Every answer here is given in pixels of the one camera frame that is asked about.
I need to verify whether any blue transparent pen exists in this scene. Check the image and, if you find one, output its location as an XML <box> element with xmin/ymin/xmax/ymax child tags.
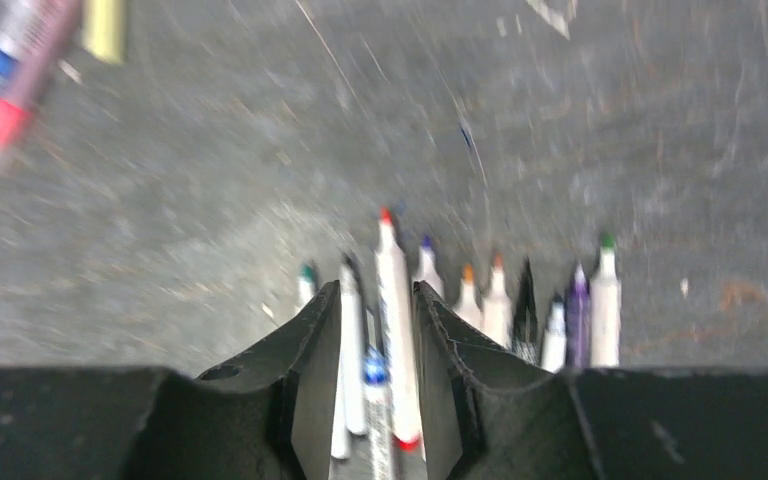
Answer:
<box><xmin>363</xmin><ymin>308</ymin><xmax>397</xmax><ymax>480</ymax></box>

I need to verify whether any teal capped white pen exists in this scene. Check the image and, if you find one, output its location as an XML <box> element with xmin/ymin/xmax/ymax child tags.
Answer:
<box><xmin>295</xmin><ymin>263</ymin><xmax>318</xmax><ymax>313</ymax></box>

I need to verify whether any orange capped pen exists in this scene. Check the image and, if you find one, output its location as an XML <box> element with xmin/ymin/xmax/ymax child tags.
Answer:
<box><xmin>454</xmin><ymin>264</ymin><xmax>482</xmax><ymax>330</ymax></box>

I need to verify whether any red white pen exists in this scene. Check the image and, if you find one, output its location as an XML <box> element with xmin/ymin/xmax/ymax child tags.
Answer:
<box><xmin>375</xmin><ymin>207</ymin><xmax>422</xmax><ymax>452</ymax></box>

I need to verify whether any purple transparent pen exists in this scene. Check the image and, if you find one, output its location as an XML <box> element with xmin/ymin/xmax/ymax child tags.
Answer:
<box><xmin>565</xmin><ymin>263</ymin><xmax>591</xmax><ymax>368</ymax></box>

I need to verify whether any yellow capped white pen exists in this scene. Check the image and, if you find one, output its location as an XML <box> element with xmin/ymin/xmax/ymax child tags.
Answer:
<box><xmin>82</xmin><ymin>0</ymin><xmax>128</xmax><ymax>64</ymax></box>

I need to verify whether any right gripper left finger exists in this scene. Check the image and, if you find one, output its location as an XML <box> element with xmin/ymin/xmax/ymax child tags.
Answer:
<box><xmin>0</xmin><ymin>281</ymin><xmax>341</xmax><ymax>479</ymax></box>

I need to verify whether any blue capped white pen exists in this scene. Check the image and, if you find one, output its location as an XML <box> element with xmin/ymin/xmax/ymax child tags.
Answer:
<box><xmin>541</xmin><ymin>293</ymin><xmax>567</xmax><ymax>372</ymax></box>

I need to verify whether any houndstooth patterned pen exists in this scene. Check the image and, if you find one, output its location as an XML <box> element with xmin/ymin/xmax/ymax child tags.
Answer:
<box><xmin>512</xmin><ymin>257</ymin><xmax>539</xmax><ymax>365</ymax></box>

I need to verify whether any green capped white pen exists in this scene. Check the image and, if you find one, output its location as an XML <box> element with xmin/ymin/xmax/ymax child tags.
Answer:
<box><xmin>590</xmin><ymin>235</ymin><xmax>621</xmax><ymax>367</ymax></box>

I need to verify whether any violet capped white pen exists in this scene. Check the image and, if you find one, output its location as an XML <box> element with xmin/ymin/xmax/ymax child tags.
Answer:
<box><xmin>412</xmin><ymin>234</ymin><xmax>445</xmax><ymax>298</ymax></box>

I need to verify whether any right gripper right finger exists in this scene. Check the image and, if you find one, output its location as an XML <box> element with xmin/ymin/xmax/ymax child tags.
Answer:
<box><xmin>412</xmin><ymin>283</ymin><xmax>768</xmax><ymax>479</ymax></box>

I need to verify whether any brown capped white pen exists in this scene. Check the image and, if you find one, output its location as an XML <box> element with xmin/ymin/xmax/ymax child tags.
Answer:
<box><xmin>481</xmin><ymin>253</ymin><xmax>513</xmax><ymax>349</ymax></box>

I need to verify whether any black capped pen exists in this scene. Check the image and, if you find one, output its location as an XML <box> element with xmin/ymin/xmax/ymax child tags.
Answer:
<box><xmin>331</xmin><ymin>253</ymin><xmax>368</xmax><ymax>460</ymax></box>

